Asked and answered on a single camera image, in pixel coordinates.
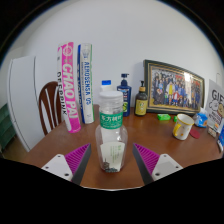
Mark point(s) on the blue tissue pack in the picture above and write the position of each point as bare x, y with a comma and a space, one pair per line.
201, 119

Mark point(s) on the pink shuttlecock tube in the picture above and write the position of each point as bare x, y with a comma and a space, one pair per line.
69, 86

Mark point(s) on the small green packet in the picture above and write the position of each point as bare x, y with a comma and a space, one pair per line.
163, 117
175, 118

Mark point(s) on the brown wooden chair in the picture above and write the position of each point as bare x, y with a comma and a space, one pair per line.
45, 106

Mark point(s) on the white paper gift bag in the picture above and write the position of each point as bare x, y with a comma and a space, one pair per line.
216, 106

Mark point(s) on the white yellow-rimmed mug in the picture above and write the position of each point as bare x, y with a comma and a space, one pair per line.
183, 128

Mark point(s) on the blue pump bottle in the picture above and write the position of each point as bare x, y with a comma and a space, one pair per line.
125, 93

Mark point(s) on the dark yellow-labelled pump bottle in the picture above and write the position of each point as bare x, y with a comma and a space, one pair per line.
141, 103

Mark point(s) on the clear green-labelled drink bottle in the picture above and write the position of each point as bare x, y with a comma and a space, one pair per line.
111, 133

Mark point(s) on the white blue-capped bottle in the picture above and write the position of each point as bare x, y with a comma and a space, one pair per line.
106, 85

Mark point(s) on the white green shuttlecock tube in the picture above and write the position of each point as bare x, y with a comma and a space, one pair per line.
86, 83

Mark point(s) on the small patterned pouch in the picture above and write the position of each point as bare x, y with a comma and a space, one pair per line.
211, 131

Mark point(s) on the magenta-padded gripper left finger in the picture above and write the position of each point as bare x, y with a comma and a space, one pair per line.
76, 159

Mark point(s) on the framed group photo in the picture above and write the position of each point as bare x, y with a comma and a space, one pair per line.
173, 87

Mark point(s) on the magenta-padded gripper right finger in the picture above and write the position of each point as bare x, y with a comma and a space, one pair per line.
147, 159

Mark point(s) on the green plastic crate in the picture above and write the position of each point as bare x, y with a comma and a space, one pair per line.
6, 128

